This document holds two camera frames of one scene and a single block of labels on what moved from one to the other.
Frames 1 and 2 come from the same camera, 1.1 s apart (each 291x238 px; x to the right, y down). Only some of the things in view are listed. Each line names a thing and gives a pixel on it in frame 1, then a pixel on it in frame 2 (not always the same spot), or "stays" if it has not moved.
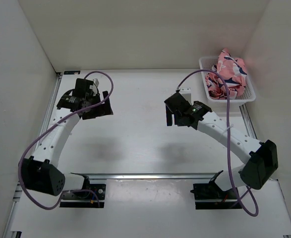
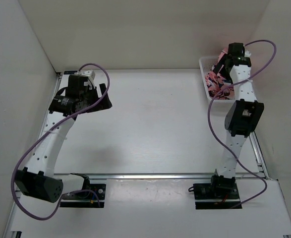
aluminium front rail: x=151 y=176 stays
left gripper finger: x=107 y=102 → x=102 y=88
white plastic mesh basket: x=248 y=95 stays
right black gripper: x=169 y=116 → x=221 y=63
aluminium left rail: x=49 y=108 stays
